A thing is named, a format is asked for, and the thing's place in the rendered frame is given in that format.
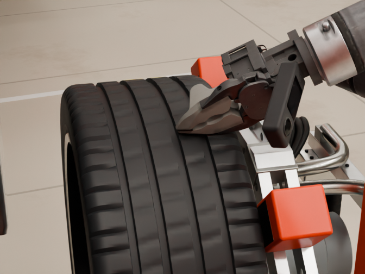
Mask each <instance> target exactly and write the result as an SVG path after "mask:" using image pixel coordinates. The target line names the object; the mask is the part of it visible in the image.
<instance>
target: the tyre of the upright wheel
mask: <svg viewBox="0 0 365 274"><path fill-rule="evenodd" d="M197 84H203V85H204V86H206V87H207V88H208V89H212V87H211V85H210V84H209V83H207V82H206V81H205V80H203V79H202V78H200V77H198V76H195V75H181V76H170V77H153V78H147V79H142V78H140V79H128V80H122V81H120V82H117V81H111V82H99V83H97V84H96V86H95V85H94V84H93V83H86V84H74V85H71V86H69V87H67V88H66V89H65V91H64V92H63V94H62V97H61V103H60V135H61V157H62V174H63V183H64V197H65V209H66V222H67V233H68V244H69V251H70V261H71V271H72V274H73V264H72V253H71V242H70V231H69V224H68V211H67V196H66V179H65V135H66V134H67V133H69V136H70V141H71V145H72V151H73V156H74V162H75V168H76V172H77V179H78V185H79V192H80V199H81V206H82V211H83V219H84V227H85V235H86V243H87V251H88V257H89V266H90V274H268V266H267V258H266V251H265V247H264V240H263V235H262V229H261V225H260V218H259V212H258V209H257V205H256V199H255V195H254V191H253V186H252V183H251V179H250V175H249V173H248V168H247V164H246V160H245V158H244V155H243V152H242V148H241V145H240V142H239V140H238V137H237V134H236V132H230V133H223V134H218V133H214V134H183V133H178V131H177V129H176V125H177V123H178V122H179V120H180V119H181V118H182V116H183V115H184V114H185V113H186V112H187V111H188V110H189V102H190V90H191V88H192V87H193V86H195V85H197Z"/></svg>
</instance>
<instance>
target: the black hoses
mask: <svg viewBox="0 0 365 274"><path fill-rule="evenodd" d="M309 132H310V125H309V122H308V120H307V118H306V117H304V116H301V117H296V118H295V122H294V126H293V129H292V133H291V137H290V141H289V144H290V147H291V149H292V151H293V155H294V157H295V159H296V158H297V156H298V154H299V153H300V151H301V150H302V148H303V147H304V144H305V142H306V140H307V138H308V136H309Z"/></svg>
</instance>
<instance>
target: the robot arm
mask: <svg viewBox="0 0 365 274"><path fill-rule="evenodd" d="M303 33H304V36H305V38H303V37H302V36H300V37H299V35H298V33H297V31H296V29H294V30H292V31H290V32H288V33H287V35H288V37H289V40H287V41H285V42H283V43H281V44H279V45H277V46H275V47H273V48H271V49H268V50H267V49H261V46H263V47H265V45H258V46H257V45H256V43H255V41H254V39H252V40H250V41H248V42H246V43H244V44H242V45H240V46H238V47H236V48H234V49H231V50H229V51H227V52H225V53H223V54H221V57H222V59H221V60H222V63H223V65H222V67H223V70H224V73H225V75H226V77H227V79H228V78H229V79H228V80H226V81H224V82H222V83H221V84H220V85H219V86H217V87H215V88H212V89H208V88H207V87H206V86H204V85H203V84H197V85H195V86H193V87H192V88H191V90H190V102H189V110H188V111H187V112H186V113H185V114H184V115H183V116H182V118H181V119H180V120H179V122H178V123H177V125H176V129H177V131H178V133H183V134H214V133H218V134H223V133H230V132H236V131H239V130H243V129H246V128H249V127H251V126H253V125H255V124H256V123H258V122H260V121H262V120H264V121H263V125H262V130H263V132H264V134H265V136H266V138H267V140H268V142H269V144H270V146H271V147H272V148H286V147H287V146H288V144H289V141H290V137H291V133H292V129H293V126H294V122H295V118H296V115H297V112H298V108H299V104H300V100H301V96H302V94H303V90H304V86H305V80H304V78H305V77H308V76H310V77H311V80H312V82H313V84H314V86H316V85H318V84H321V83H323V81H325V82H326V83H327V85H328V86H330V87H331V86H333V85H335V86H337V87H340V88H342V89H344V90H347V91H350V92H352V93H354V94H357V95H359V96H361V97H363V98H365V0H361V1H358V2H356V3H354V4H352V5H350V6H348V7H346V8H344V9H342V10H340V11H338V12H335V13H333V14H331V15H329V16H327V17H324V18H322V19H320V20H318V21H316V22H314V23H312V24H309V25H308V26H306V27H304V28H303ZM265 48H266V47H265ZM239 49H240V50H239ZM237 50H238V51H237ZM235 51H236V52H235ZM263 51H264V52H263ZM233 52H234V53H233ZM231 53H232V54H231ZM231 100H234V101H231ZM238 103H241V107H240V110H239V105H238Z"/></svg>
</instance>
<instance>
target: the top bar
mask: <svg viewBox="0 0 365 274"><path fill-rule="evenodd" d="M308 144H309V146H310V147H311V148H312V149H313V151H314V152H315V153H316V155H317V156H318V157H319V158H323V157H327V156H329V155H332V154H334V153H335V151H334V150H333V148H332V147H331V146H330V145H329V144H328V143H327V142H326V143H319V142H318V140H317V139H316V138H315V137H314V130H312V131H310V132H309V143H308ZM330 172H331V173H332V174H333V175H334V176H335V178H336V179H356V180H363V181H365V176H364V175H363V174H362V173H361V172H360V171H359V170H358V168H357V167H356V166H355V165H354V164H353V163H352V162H351V161H350V160H349V158H348V160H347V162H346V163H345V164H344V165H342V166H341V167H339V168H337V169H334V170H332V171H330ZM350 196H351V197H352V199H353V200H354V201H355V202H356V204H357V205H358V206H359V207H360V208H361V209H362V200H363V196H358V195H350Z"/></svg>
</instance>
